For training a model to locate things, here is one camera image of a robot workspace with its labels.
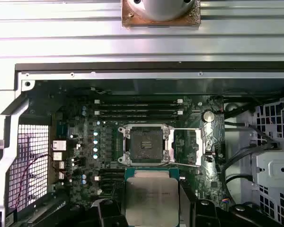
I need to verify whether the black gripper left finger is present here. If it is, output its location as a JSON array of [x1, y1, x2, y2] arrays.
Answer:
[[14, 195, 127, 227]]

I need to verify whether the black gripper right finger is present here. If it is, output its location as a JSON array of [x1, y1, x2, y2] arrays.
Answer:
[[179, 182, 284, 227]]

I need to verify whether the silver topped CPU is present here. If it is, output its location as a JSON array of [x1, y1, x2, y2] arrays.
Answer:
[[124, 167, 180, 227]]

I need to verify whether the CPU socket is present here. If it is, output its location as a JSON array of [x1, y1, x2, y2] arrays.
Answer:
[[117, 123, 174, 166]]

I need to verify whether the round coin battery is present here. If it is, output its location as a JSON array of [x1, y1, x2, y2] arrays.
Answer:
[[201, 109, 215, 123]]

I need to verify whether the green motherboard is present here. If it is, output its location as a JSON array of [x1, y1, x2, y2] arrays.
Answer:
[[51, 94, 226, 213]]

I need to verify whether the metal disk cage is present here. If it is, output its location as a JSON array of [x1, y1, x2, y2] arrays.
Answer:
[[249, 96, 284, 227]]

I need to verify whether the black open PC case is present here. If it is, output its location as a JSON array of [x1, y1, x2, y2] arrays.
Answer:
[[0, 61, 284, 227]]

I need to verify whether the black cable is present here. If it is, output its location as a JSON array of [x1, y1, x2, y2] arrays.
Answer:
[[221, 144, 255, 175], [247, 122, 279, 148], [220, 174, 255, 201]]

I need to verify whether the thin red black wire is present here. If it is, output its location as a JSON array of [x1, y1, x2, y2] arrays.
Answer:
[[15, 153, 53, 210]]

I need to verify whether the brown square base plate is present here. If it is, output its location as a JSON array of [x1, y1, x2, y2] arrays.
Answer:
[[121, 0, 201, 30]]

